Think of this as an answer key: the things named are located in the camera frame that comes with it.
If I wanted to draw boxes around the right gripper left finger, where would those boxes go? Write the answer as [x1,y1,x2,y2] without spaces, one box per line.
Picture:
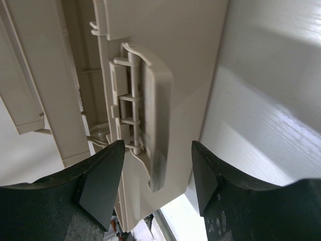
[1,140,125,240]

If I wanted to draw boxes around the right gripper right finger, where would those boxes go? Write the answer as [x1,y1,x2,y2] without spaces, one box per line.
[192,141,320,240]

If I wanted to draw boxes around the beige plastic toolbox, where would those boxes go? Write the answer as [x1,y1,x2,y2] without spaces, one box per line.
[1,1,228,231]

